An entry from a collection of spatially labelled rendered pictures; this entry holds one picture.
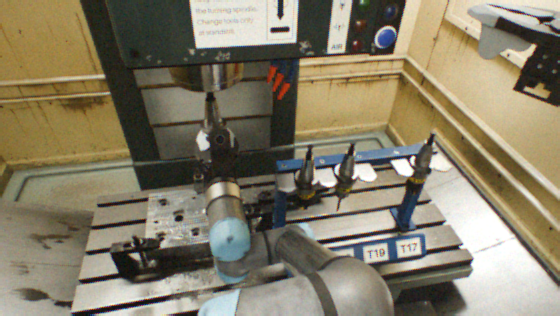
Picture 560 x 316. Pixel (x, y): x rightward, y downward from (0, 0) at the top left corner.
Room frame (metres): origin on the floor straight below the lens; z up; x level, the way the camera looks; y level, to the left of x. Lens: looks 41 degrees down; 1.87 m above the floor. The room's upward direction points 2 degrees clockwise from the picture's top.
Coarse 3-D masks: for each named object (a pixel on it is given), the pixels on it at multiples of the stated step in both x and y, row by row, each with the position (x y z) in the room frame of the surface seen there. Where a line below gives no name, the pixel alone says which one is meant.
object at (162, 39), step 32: (128, 0) 0.50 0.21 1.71; (160, 0) 0.51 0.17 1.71; (320, 0) 0.56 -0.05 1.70; (352, 0) 0.58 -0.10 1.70; (128, 32) 0.50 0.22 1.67; (160, 32) 0.51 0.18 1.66; (192, 32) 0.52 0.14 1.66; (320, 32) 0.56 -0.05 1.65; (352, 32) 0.58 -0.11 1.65; (128, 64) 0.50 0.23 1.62; (160, 64) 0.51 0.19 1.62; (192, 64) 0.52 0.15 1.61
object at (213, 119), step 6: (210, 102) 0.71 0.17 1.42; (216, 102) 0.72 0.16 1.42; (210, 108) 0.71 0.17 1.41; (216, 108) 0.71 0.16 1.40; (210, 114) 0.71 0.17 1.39; (216, 114) 0.71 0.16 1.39; (210, 120) 0.70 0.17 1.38; (216, 120) 0.71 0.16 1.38; (222, 120) 0.72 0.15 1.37; (210, 126) 0.70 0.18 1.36; (216, 126) 0.70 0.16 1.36
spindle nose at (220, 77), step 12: (180, 72) 0.65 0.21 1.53; (192, 72) 0.64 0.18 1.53; (204, 72) 0.64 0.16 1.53; (216, 72) 0.65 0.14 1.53; (228, 72) 0.66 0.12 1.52; (240, 72) 0.70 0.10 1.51; (180, 84) 0.66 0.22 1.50; (192, 84) 0.64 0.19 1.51; (204, 84) 0.64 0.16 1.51; (216, 84) 0.65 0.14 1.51; (228, 84) 0.67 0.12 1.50
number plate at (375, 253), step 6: (366, 246) 0.66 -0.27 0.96; (372, 246) 0.67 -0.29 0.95; (378, 246) 0.67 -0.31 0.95; (384, 246) 0.67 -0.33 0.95; (366, 252) 0.65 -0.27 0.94; (372, 252) 0.66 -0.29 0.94; (378, 252) 0.66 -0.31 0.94; (384, 252) 0.66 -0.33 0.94; (366, 258) 0.64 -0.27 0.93; (372, 258) 0.64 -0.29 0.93; (378, 258) 0.65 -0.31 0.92; (384, 258) 0.65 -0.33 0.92
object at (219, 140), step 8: (208, 136) 0.61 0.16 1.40; (216, 136) 0.60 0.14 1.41; (224, 136) 0.61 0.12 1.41; (216, 144) 0.59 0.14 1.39; (224, 144) 0.60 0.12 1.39; (216, 152) 0.59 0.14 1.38; (224, 152) 0.59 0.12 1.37; (216, 160) 0.58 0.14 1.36; (224, 160) 0.58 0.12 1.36; (232, 160) 0.59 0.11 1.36; (216, 168) 0.57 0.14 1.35; (224, 168) 0.57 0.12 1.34; (232, 168) 0.58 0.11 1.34; (216, 176) 0.56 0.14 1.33; (232, 176) 0.57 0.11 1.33
